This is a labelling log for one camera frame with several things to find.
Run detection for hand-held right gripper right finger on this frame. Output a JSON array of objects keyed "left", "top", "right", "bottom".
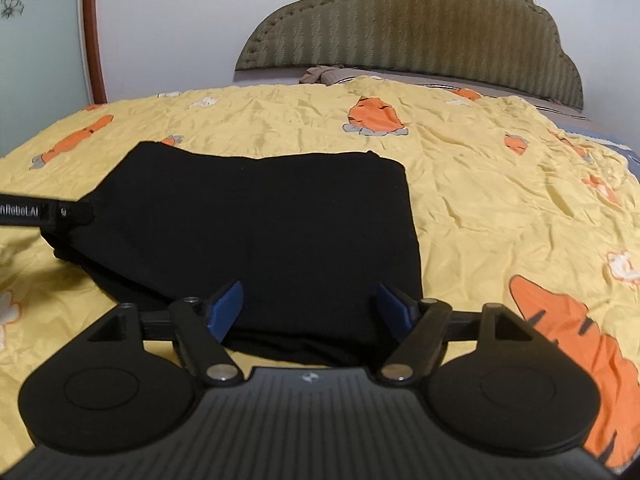
[{"left": 375, "top": 282, "right": 540, "bottom": 387}]

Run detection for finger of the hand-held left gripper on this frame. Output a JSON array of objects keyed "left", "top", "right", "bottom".
[{"left": 43, "top": 197, "right": 96, "bottom": 231}]

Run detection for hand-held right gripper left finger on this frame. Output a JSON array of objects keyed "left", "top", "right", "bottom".
[{"left": 86, "top": 281, "right": 245, "bottom": 387}]

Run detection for black pants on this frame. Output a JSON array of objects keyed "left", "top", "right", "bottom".
[{"left": 40, "top": 141, "right": 426, "bottom": 368}]

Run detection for yellow carrot print blanket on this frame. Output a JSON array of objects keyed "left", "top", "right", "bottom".
[{"left": 0, "top": 74, "right": 640, "bottom": 472}]

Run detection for floral frosted glass door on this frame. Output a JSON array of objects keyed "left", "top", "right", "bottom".
[{"left": 0, "top": 0, "right": 97, "bottom": 160}]

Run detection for brown crumpled cloth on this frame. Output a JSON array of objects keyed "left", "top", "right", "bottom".
[{"left": 299, "top": 65, "right": 352, "bottom": 86}]

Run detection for blue bed sheet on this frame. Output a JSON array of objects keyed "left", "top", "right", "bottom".
[{"left": 554, "top": 118, "right": 640, "bottom": 183}]

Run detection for olive padded headboard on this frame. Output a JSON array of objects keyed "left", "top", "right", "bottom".
[{"left": 235, "top": 0, "right": 585, "bottom": 111}]

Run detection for red-brown wooden door frame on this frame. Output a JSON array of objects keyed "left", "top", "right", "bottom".
[{"left": 81, "top": 0, "right": 109, "bottom": 106}]

